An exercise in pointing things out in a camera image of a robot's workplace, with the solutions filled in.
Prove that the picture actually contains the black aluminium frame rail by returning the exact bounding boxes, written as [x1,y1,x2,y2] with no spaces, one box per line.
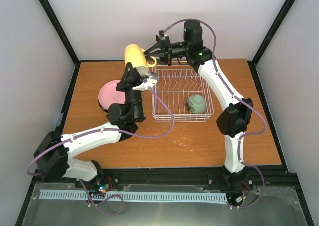
[32,166,299,190]

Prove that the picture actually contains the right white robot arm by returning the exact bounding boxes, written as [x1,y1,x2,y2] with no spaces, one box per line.
[144,19,253,188]

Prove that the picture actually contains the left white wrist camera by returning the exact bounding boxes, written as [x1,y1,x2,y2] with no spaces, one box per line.
[132,71,158,91]

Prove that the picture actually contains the pink plate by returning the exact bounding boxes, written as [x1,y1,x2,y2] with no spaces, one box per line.
[98,80,125,109]

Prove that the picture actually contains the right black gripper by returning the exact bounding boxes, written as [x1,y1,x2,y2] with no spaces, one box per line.
[143,37,189,67]

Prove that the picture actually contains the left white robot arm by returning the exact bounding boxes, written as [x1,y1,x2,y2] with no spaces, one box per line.
[33,63,157,188]

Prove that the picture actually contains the teal ceramic bowl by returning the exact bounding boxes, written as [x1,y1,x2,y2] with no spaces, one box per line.
[185,94,207,114]

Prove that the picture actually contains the light blue cable duct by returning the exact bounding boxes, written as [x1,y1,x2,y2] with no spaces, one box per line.
[38,189,227,204]

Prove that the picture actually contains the dark striped plate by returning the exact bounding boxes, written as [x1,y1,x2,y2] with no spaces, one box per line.
[99,103,108,114]

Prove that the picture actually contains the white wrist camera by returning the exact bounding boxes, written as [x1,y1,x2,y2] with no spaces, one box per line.
[156,30,167,42]
[132,71,158,91]

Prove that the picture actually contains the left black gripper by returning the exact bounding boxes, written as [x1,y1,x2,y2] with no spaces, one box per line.
[117,62,145,120]

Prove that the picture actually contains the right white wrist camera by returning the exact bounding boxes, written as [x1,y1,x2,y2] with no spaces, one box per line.
[156,30,167,42]

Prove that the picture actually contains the yellow mug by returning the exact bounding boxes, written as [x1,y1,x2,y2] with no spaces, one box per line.
[124,44,157,72]

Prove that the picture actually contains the white wire dish rack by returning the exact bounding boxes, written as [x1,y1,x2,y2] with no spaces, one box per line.
[152,60,214,123]

